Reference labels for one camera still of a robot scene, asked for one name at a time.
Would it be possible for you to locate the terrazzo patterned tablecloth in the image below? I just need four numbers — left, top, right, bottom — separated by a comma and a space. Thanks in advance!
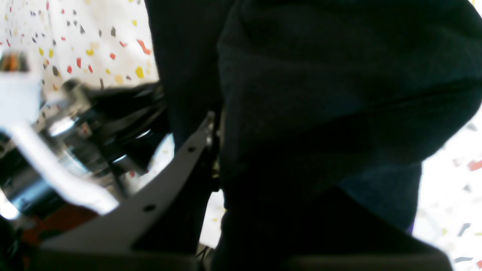
0, 0, 482, 271

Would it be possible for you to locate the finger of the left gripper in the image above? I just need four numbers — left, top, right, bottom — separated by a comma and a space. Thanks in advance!
1, 125, 119, 215

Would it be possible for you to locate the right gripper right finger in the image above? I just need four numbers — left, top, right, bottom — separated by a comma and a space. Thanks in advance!
282, 228, 453, 271

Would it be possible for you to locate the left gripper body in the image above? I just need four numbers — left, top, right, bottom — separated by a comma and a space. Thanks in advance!
1, 79, 170, 219

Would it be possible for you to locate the black t-shirt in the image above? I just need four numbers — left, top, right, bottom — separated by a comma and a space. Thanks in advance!
146, 0, 481, 271

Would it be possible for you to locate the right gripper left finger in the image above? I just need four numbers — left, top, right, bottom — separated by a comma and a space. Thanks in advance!
32, 112, 217, 271

